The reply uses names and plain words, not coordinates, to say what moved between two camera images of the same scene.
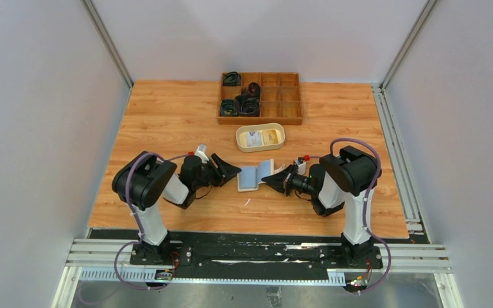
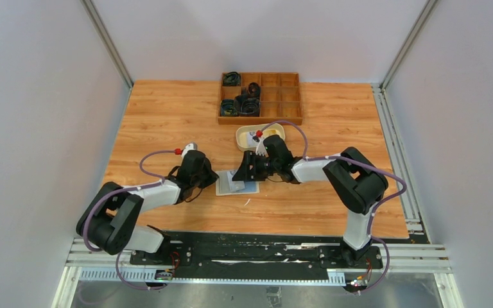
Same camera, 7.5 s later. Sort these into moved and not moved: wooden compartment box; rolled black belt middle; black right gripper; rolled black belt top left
Moved: black right gripper
Not moved: rolled black belt top left; wooden compartment box; rolled black belt middle
